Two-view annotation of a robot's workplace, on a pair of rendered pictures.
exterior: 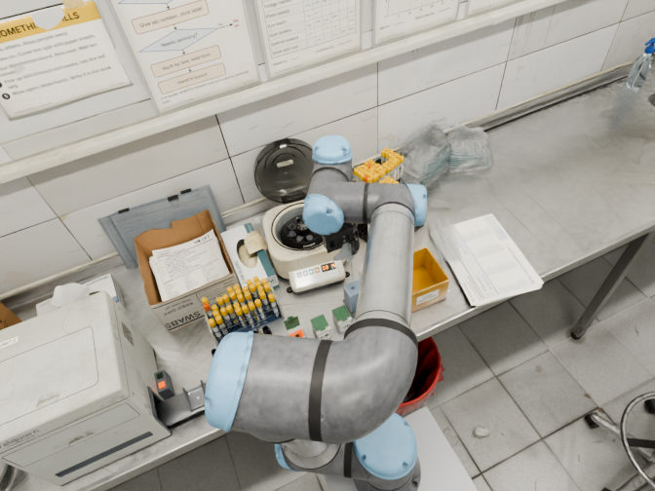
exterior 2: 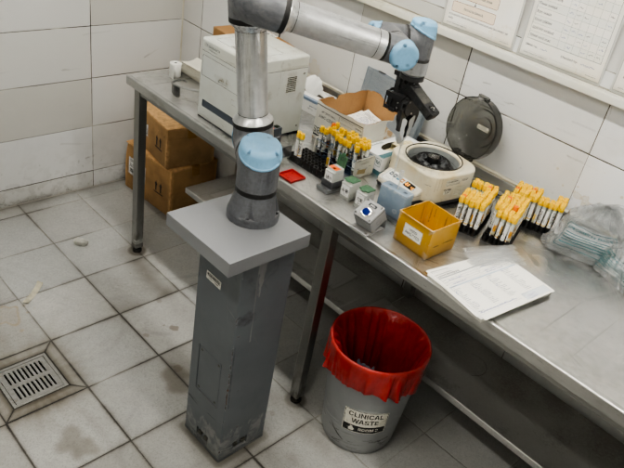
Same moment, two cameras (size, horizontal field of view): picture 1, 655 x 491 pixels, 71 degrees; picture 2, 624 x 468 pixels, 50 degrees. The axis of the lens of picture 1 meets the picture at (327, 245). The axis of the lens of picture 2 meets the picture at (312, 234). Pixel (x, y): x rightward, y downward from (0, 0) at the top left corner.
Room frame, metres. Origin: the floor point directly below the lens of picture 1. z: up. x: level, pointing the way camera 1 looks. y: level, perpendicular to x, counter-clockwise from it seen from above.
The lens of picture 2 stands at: (-0.42, -1.54, 1.92)
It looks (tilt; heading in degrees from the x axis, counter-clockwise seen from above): 32 degrees down; 59
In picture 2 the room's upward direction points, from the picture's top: 11 degrees clockwise
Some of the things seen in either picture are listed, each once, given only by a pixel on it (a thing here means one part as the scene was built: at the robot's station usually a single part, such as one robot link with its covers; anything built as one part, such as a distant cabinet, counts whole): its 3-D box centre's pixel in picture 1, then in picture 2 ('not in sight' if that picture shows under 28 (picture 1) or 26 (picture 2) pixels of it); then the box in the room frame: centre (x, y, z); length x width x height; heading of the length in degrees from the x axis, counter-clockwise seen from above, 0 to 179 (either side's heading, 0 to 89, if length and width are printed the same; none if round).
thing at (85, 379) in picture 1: (87, 386); (254, 86); (0.50, 0.61, 1.03); 0.31 x 0.27 x 0.30; 108
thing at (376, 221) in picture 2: not in sight; (373, 214); (0.63, -0.12, 0.92); 0.13 x 0.07 x 0.08; 18
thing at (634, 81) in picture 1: (642, 62); not in sight; (1.59, -1.35, 0.97); 0.08 x 0.07 x 0.20; 112
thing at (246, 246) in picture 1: (250, 255); (395, 152); (0.92, 0.24, 0.92); 0.24 x 0.12 x 0.10; 18
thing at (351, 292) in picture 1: (363, 293); (394, 202); (0.72, -0.08, 0.92); 0.10 x 0.07 x 0.10; 110
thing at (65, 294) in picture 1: (76, 301); (311, 91); (0.82, 0.77, 0.94); 0.22 x 0.12 x 0.13; 112
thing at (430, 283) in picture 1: (416, 281); (426, 229); (0.74, -0.24, 0.93); 0.13 x 0.13 x 0.10; 15
